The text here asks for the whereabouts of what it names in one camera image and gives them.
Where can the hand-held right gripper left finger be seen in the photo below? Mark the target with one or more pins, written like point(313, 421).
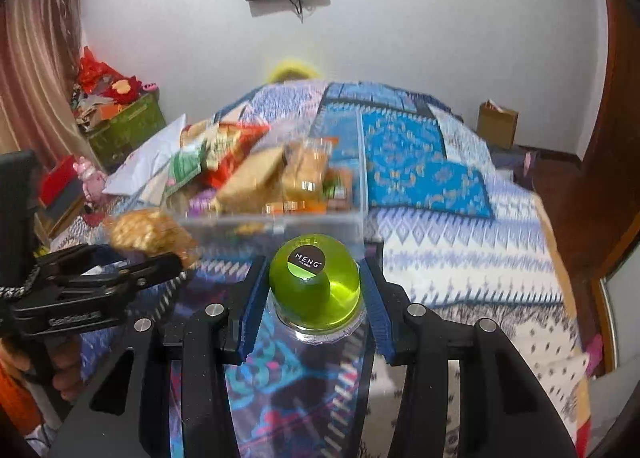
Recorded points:
point(252, 308)

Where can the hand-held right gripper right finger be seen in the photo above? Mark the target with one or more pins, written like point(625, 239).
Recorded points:
point(380, 308)

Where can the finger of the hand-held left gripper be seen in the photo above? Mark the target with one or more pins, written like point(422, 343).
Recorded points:
point(135, 275)
point(82, 258)

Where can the puffed rice bar packet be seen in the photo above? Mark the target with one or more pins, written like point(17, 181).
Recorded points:
point(145, 233)

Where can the clear plastic container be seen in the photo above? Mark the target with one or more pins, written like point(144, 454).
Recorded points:
point(320, 225)

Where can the person's left hand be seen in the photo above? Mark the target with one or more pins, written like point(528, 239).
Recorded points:
point(67, 370)

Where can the pink plush toy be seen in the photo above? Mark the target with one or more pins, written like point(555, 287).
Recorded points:
point(90, 183)

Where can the red box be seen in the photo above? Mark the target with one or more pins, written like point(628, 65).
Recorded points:
point(57, 181)

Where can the green white snack packet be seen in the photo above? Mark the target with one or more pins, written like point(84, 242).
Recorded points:
point(182, 168)

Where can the white plastic bag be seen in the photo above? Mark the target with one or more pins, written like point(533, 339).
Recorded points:
point(145, 158)

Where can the green storage box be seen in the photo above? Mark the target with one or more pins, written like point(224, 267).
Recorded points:
point(130, 133)

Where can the tan crispy snack packet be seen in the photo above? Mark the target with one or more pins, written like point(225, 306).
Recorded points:
point(305, 168)

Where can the pile of red clutter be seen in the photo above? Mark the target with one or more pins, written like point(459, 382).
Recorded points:
point(100, 73)

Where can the striped curtain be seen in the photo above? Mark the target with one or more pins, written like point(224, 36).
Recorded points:
point(35, 63)

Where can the brown paper bag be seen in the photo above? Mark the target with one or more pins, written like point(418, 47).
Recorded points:
point(497, 126)

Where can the yellow object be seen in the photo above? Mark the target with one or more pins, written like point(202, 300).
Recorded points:
point(292, 69)

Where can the brown wooden door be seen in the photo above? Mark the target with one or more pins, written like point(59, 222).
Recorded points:
point(620, 138)

